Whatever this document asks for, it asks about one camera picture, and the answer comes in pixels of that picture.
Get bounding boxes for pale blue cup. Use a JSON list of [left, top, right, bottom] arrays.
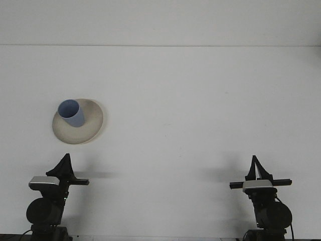
[[58, 99, 86, 128]]

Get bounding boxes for pale round plate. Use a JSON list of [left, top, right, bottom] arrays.
[[52, 98, 105, 146]]

